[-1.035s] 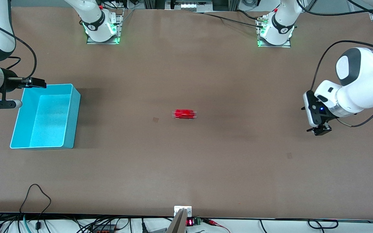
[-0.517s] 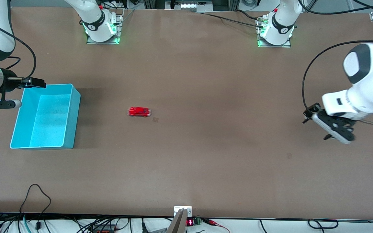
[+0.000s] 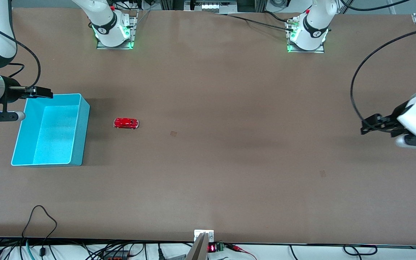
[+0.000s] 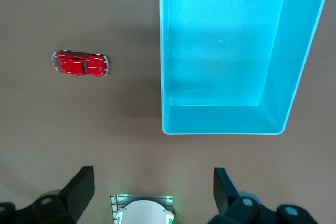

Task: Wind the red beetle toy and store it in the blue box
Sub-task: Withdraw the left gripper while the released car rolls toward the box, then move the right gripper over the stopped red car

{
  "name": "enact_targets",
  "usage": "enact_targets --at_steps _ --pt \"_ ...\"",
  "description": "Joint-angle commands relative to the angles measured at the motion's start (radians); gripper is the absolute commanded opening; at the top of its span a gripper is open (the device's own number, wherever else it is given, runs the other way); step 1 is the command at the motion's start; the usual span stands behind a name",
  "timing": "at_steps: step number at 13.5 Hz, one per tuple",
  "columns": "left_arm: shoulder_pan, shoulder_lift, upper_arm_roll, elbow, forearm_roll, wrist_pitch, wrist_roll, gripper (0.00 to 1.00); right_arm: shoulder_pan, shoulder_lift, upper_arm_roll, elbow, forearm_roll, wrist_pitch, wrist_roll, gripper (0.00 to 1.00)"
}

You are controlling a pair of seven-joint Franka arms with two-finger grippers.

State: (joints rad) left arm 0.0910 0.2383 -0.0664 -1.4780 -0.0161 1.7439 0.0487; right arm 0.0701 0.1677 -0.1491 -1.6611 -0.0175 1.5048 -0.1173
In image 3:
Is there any red beetle toy car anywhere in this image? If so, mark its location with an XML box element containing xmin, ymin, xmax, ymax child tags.
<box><xmin>113</xmin><ymin>117</ymin><xmax>140</xmax><ymax>130</ymax></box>

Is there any blue plastic box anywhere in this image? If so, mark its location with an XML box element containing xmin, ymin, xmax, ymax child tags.
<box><xmin>11</xmin><ymin>93</ymin><xmax>90</xmax><ymax>167</ymax></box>

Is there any black power strip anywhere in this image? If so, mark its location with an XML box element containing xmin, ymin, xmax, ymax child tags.
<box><xmin>101</xmin><ymin>251</ymin><xmax>129</xmax><ymax>260</ymax></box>

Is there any grey equipment with white light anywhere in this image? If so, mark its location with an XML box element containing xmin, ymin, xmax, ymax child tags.
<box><xmin>184</xmin><ymin>0</ymin><xmax>238</xmax><ymax>12</ymax></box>

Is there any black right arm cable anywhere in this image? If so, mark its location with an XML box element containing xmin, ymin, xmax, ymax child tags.
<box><xmin>0</xmin><ymin>22</ymin><xmax>42</xmax><ymax>90</ymax></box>

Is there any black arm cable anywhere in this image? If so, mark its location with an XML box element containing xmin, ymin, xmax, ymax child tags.
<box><xmin>0</xmin><ymin>22</ymin><xmax>42</xmax><ymax>90</ymax></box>
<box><xmin>340</xmin><ymin>0</ymin><xmax>416</xmax><ymax>122</ymax></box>

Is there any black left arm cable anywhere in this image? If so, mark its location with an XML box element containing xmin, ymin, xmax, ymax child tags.
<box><xmin>340</xmin><ymin>0</ymin><xmax>416</xmax><ymax>122</ymax></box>

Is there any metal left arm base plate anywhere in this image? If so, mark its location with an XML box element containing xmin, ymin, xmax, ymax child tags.
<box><xmin>286</xmin><ymin>16</ymin><xmax>325</xmax><ymax>54</ymax></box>

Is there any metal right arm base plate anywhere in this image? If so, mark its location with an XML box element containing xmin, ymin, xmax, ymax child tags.
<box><xmin>96</xmin><ymin>10</ymin><xmax>138</xmax><ymax>50</ymax></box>

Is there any black flat looped cable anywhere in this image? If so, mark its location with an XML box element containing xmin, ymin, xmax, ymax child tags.
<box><xmin>343</xmin><ymin>244</ymin><xmax>378</xmax><ymax>255</ymax></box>

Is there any black curved base cable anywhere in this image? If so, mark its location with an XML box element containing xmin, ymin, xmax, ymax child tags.
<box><xmin>263</xmin><ymin>10</ymin><xmax>295</xmax><ymax>23</ymax></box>

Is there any thick black table cable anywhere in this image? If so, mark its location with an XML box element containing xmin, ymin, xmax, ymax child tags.
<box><xmin>213</xmin><ymin>13</ymin><xmax>295</xmax><ymax>31</ymax></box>

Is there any thin black looped cable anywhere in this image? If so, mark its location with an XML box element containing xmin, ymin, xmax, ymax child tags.
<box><xmin>22</xmin><ymin>205</ymin><xmax>57</xmax><ymax>257</ymax></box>

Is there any red clip lead cable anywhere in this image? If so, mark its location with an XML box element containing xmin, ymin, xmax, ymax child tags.
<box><xmin>226</xmin><ymin>244</ymin><xmax>257</xmax><ymax>260</ymax></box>

